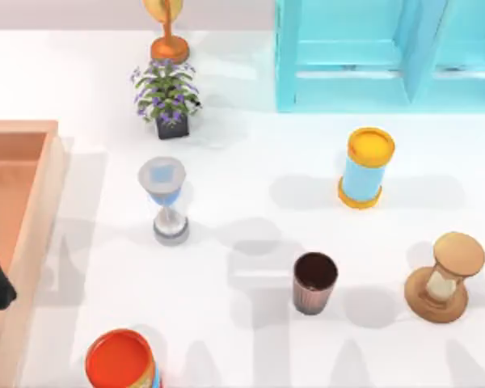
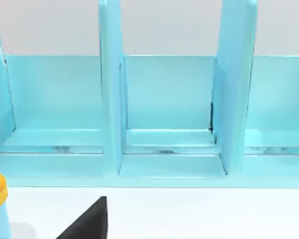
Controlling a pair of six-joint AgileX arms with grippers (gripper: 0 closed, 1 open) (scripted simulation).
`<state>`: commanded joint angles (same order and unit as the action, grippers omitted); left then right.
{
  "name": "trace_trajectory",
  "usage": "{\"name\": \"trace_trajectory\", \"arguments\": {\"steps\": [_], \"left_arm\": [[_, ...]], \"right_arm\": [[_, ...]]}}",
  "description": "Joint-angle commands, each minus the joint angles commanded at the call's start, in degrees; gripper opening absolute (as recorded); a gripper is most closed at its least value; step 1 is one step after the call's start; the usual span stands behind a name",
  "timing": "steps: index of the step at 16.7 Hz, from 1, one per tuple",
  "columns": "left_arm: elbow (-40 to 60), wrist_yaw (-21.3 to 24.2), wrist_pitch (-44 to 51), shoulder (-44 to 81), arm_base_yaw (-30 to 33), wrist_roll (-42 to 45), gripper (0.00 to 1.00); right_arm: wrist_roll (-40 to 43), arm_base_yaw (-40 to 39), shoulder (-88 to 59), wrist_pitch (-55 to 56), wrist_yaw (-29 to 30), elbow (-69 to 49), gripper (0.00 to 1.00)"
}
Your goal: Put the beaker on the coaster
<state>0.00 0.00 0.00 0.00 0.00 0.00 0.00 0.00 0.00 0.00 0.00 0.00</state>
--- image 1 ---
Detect grey and blue hourglass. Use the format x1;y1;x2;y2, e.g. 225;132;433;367
137;156;191;247

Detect brown ribbed cup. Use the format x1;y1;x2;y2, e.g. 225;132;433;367
293;251;340;316

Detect purple flower plant pot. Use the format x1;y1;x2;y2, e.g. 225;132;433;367
130;58;204;141

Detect blue and yellow can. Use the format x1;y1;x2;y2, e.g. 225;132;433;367
337;127;397;211

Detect gold and copper trophy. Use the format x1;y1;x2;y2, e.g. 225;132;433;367
140;0;191;64

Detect light blue rack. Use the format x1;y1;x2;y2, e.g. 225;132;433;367
274;0;485;115

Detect red and blue can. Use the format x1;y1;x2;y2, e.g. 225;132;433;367
84;328;163;388

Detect wooden hourglass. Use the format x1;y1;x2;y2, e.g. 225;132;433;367
403;231;485;324

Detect salmon-coloured shallow box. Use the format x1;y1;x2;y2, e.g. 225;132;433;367
0;120;64;388

